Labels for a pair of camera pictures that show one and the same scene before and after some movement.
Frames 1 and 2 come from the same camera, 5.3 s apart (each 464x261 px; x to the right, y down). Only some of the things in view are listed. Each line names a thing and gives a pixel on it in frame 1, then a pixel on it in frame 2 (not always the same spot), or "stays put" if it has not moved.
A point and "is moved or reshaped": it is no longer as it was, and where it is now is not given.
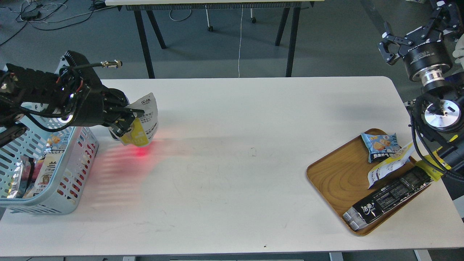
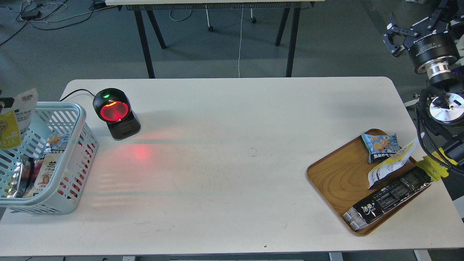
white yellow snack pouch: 381,170 stays put
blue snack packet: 381,146 stays put
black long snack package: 408,184 stays put
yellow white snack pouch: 145,125 is moved or reshaped
